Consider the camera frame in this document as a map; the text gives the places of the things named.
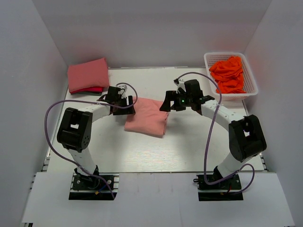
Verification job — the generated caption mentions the folded magenta t shirt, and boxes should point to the folded magenta t shirt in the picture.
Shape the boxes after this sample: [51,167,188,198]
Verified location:
[70,87,104,94]

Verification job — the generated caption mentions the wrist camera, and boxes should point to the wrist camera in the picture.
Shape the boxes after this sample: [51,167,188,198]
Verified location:
[174,79,214,102]
[98,86,127,105]

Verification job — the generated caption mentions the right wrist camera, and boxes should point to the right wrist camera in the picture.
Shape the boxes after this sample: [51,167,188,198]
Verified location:
[174,79,214,102]

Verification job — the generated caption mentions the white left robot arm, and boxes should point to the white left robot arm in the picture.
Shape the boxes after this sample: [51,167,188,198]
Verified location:
[57,96,137,189]

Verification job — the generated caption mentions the orange t shirt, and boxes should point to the orange t shirt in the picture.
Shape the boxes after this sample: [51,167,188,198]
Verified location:
[209,56,246,94]

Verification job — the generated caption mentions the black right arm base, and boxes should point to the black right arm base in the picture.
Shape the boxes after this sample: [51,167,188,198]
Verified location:
[193,175,243,201]

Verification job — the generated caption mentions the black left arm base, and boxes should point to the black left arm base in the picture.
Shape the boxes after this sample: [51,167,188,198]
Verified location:
[69,167,119,201]

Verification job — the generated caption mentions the folded dark t shirt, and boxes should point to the folded dark t shirt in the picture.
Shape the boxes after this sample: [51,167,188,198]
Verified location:
[71,91,102,96]

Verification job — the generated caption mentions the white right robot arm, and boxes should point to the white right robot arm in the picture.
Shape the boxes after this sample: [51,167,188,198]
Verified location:
[160,91,267,189]

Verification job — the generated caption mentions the folded salmon red t shirt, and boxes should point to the folded salmon red t shirt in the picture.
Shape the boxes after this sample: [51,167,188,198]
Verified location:
[67,58,110,92]

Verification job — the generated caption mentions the white perforated plastic basket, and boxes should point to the white perforated plastic basket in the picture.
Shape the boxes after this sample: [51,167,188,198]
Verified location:
[204,52,258,101]

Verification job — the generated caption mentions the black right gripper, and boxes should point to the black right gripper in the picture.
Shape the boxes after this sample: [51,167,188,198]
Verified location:
[160,91,193,112]

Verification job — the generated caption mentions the light pink t shirt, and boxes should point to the light pink t shirt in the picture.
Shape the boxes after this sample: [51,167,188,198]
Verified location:
[125,97,169,137]

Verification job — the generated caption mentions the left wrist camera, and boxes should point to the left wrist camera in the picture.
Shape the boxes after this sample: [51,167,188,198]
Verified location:
[98,86,127,105]

